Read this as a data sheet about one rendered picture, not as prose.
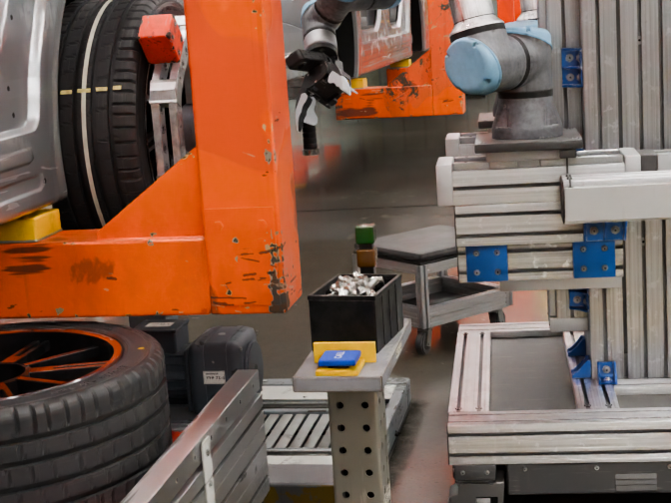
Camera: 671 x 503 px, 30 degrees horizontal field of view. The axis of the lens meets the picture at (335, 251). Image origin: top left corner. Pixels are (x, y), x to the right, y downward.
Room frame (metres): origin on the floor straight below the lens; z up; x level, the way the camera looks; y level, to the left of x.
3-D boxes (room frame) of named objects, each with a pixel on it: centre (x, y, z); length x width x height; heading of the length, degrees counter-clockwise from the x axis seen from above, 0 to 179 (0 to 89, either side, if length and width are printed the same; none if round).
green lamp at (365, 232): (2.62, -0.07, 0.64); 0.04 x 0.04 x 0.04; 79
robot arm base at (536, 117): (2.69, -0.43, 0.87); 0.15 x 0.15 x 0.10
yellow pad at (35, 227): (2.64, 0.67, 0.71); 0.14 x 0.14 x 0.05; 79
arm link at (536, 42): (2.69, -0.42, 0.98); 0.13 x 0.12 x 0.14; 135
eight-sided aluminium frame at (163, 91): (3.09, 0.31, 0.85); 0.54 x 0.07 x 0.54; 169
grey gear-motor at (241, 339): (2.79, 0.40, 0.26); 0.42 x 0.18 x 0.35; 79
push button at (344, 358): (2.26, 0.01, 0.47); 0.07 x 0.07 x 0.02; 79
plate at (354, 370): (2.26, 0.01, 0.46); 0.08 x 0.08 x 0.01; 79
